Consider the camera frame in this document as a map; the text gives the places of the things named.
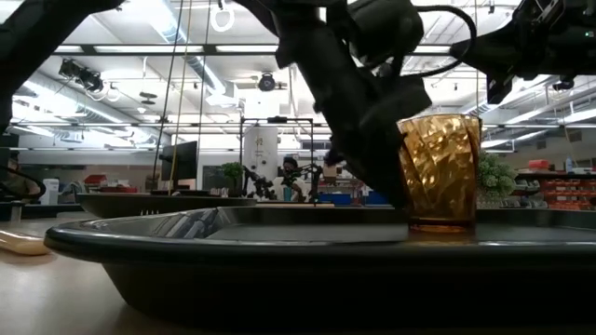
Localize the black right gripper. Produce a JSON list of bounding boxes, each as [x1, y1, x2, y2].
[[448, 0, 568, 105]]

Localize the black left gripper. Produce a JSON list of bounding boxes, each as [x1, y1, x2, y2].
[[232, 0, 433, 209]]

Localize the amber faceted plastic cup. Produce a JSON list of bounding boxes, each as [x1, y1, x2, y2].
[[396, 114, 482, 235]]

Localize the black round plate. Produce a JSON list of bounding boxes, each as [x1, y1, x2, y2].
[[75, 192, 258, 220]]

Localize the light-coloured spoon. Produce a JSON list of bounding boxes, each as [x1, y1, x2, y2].
[[0, 230, 51, 257]]

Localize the large black serving tray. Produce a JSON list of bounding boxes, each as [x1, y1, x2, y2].
[[44, 206, 596, 328]]

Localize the blue storage bin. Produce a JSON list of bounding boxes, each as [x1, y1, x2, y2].
[[318, 193, 353, 207], [365, 190, 390, 207]]

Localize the person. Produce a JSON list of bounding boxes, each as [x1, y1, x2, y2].
[[0, 153, 43, 201], [278, 156, 307, 203]]

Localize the large green bushy plant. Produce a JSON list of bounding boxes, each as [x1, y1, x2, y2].
[[477, 152, 518, 209]]

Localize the round black ceiling device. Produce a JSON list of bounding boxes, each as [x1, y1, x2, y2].
[[257, 72, 278, 93]]

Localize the white round column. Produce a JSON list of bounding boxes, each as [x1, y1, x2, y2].
[[242, 126, 279, 199]]

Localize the red storage bins shelf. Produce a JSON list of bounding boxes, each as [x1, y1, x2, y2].
[[539, 178, 596, 211]]

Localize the small green potted plant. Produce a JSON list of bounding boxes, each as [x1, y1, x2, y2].
[[220, 161, 245, 197]]

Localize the black computer monitor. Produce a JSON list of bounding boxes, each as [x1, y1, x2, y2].
[[159, 141, 199, 183]]

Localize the overhead light bar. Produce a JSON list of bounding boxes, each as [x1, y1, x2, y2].
[[50, 43, 453, 58]]

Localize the white bin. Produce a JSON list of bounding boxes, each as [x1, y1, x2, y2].
[[39, 178, 61, 207]]

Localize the thin dark hanging cable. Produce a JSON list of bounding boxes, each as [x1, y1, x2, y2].
[[473, 0, 481, 117], [196, 0, 211, 188]]

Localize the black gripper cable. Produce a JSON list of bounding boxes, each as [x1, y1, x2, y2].
[[402, 4, 479, 79]]

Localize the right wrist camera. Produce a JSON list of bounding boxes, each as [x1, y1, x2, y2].
[[551, 76, 576, 92]]

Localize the black metal frame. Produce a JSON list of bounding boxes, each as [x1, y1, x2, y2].
[[238, 115, 316, 205]]

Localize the white looped cable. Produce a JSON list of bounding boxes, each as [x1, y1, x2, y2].
[[209, 0, 236, 34]]

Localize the yellow hanging cable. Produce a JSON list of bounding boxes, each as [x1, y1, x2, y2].
[[168, 0, 193, 193]]

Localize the black hanging cable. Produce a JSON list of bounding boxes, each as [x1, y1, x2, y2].
[[151, 0, 186, 190]]

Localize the black ceiling camera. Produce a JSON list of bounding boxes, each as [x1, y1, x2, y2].
[[58, 58, 106, 93]]

